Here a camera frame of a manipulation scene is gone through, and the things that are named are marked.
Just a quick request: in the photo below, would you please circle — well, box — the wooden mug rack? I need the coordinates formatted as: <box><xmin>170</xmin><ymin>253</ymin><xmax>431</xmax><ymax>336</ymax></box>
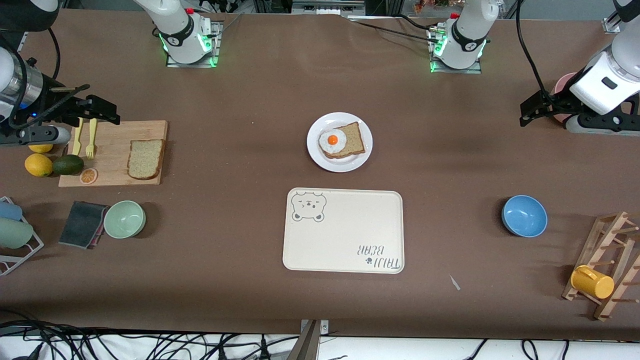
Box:
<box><xmin>561</xmin><ymin>211</ymin><xmax>640</xmax><ymax>322</ymax></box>

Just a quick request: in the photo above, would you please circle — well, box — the brown bread slice under egg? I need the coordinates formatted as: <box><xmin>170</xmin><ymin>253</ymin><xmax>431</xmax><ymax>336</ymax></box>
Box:
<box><xmin>322</xmin><ymin>121</ymin><xmax>367</xmax><ymax>160</ymax></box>

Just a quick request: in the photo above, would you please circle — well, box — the cream bear print tray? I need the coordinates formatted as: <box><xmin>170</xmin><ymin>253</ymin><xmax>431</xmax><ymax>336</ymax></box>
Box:
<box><xmin>282</xmin><ymin>187</ymin><xmax>405</xmax><ymax>275</ymax></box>

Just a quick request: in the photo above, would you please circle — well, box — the yellow plastic fork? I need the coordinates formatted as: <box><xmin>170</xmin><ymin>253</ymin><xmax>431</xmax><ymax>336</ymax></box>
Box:
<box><xmin>85</xmin><ymin>118</ymin><xmax>98</xmax><ymax>161</ymax></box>

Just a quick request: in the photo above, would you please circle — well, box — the black floor cable tangle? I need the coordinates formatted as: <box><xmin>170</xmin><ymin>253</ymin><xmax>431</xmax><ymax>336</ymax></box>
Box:
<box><xmin>0</xmin><ymin>310</ymin><xmax>301</xmax><ymax>360</ymax></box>

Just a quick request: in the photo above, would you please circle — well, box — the yellow plastic knife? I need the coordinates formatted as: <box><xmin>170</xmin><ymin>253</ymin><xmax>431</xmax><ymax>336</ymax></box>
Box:
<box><xmin>71</xmin><ymin>117</ymin><xmax>84</xmax><ymax>157</ymax></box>

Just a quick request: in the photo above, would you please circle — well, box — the white round plate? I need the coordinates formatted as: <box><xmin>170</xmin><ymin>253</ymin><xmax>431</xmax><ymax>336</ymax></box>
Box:
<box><xmin>306</xmin><ymin>112</ymin><xmax>374</xmax><ymax>173</ymax></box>

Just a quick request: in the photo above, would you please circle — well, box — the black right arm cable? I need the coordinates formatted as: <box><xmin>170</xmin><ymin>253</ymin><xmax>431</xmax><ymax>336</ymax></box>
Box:
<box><xmin>10</xmin><ymin>27</ymin><xmax>91</xmax><ymax>131</ymax></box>

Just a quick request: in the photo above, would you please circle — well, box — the wooden cutting board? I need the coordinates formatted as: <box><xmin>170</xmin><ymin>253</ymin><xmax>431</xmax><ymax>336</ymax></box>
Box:
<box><xmin>58</xmin><ymin>120</ymin><xmax>169</xmax><ymax>188</ymax></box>

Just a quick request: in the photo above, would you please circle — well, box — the yellow mug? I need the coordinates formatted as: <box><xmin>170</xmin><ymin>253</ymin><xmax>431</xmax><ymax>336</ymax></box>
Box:
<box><xmin>570</xmin><ymin>265</ymin><xmax>615</xmax><ymax>300</ymax></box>

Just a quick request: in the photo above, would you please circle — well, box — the brown bread slice sandwich lid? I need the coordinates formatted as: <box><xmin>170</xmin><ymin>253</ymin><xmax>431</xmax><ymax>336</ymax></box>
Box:
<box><xmin>126</xmin><ymin>139</ymin><xmax>166</xmax><ymax>181</ymax></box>

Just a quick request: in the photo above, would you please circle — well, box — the pale green cup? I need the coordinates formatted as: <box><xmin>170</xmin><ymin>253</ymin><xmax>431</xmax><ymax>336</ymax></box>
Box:
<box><xmin>0</xmin><ymin>218</ymin><xmax>35</xmax><ymax>250</ymax></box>

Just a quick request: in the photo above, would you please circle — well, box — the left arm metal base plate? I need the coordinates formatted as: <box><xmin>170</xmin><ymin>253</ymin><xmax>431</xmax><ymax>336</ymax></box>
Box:
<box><xmin>428</xmin><ymin>25</ymin><xmax>484</xmax><ymax>75</ymax></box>

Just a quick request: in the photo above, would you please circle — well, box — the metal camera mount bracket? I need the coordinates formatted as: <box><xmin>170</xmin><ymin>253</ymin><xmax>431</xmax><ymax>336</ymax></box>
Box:
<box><xmin>287</xmin><ymin>319</ymin><xmax>329</xmax><ymax>360</ymax></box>

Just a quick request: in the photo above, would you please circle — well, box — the white wire cup rack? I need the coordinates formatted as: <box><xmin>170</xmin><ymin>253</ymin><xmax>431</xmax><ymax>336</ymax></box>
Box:
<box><xmin>0</xmin><ymin>196</ymin><xmax>45</xmax><ymax>277</ymax></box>

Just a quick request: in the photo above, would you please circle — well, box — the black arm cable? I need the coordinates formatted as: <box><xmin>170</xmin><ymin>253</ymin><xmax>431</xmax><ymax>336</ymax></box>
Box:
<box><xmin>10</xmin><ymin>27</ymin><xmax>91</xmax><ymax>131</ymax></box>
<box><xmin>515</xmin><ymin>0</ymin><xmax>556</xmax><ymax>108</ymax></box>

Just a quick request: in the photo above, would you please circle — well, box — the aluminium corner profile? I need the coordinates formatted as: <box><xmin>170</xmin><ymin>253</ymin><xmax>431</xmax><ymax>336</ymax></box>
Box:
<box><xmin>602</xmin><ymin>0</ymin><xmax>632</xmax><ymax>34</ymax></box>

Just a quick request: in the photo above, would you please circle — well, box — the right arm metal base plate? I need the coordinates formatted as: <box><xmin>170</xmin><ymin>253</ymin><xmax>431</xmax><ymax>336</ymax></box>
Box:
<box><xmin>166</xmin><ymin>20</ymin><xmax>221</xmax><ymax>69</ymax></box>

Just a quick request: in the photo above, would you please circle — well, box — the grey background box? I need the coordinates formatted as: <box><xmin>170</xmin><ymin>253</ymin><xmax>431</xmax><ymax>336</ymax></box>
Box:
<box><xmin>291</xmin><ymin>0</ymin><xmax>366</xmax><ymax>16</ymax></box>

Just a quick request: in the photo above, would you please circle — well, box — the blue bowl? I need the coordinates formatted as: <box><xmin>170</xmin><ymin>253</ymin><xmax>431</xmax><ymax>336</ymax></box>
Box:
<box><xmin>501</xmin><ymin>194</ymin><xmax>549</xmax><ymax>238</ymax></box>

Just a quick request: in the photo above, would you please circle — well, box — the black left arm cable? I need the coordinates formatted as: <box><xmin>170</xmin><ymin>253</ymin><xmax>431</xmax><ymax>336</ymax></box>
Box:
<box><xmin>515</xmin><ymin>0</ymin><xmax>556</xmax><ymax>108</ymax></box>

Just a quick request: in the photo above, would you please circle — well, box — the pale green bowl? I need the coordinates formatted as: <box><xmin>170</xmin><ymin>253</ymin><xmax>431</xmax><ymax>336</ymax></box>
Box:
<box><xmin>103</xmin><ymin>200</ymin><xmax>147</xmax><ymax>240</ymax></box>

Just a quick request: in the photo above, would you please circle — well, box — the dark grey folded cloth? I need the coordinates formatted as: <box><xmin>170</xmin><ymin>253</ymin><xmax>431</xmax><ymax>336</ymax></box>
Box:
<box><xmin>58</xmin><ymin>201</ymin><xmax>110</xmax><ymax>250</ymax></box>

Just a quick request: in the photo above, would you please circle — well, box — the black table cable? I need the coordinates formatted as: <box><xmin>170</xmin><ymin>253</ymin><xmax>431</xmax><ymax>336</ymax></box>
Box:
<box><xmin>348</xmin><ymin>15</ymin><xmax>441</xmax><ymax>43</ymax></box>

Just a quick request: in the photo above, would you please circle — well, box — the light blue cup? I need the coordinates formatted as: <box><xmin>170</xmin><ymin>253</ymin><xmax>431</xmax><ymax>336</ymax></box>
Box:
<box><xmin>0</xmin><ymin>201</ymin><xmax>24</xmax><ymax>222</ymax></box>

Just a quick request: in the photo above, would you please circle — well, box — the fried egg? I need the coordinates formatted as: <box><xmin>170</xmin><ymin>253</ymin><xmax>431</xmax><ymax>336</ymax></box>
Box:
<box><xmin>318</xmin><ymin>129</ymin><xmax>348</xmax><ymax>156</ymax></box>

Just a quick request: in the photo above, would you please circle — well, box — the dark green avocado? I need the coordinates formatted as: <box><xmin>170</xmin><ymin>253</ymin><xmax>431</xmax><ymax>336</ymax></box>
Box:
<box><xmin>52</xmin><ymin>154</ymin><xmax>85</xmax><ymax>176</ymax></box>

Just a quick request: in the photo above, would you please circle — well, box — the pink bowl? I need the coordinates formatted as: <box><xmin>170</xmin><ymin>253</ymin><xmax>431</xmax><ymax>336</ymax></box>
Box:
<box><xmin>551</xmin><ymin>72</ymin><xmax>581</xmax><ymax>124</ymax></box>

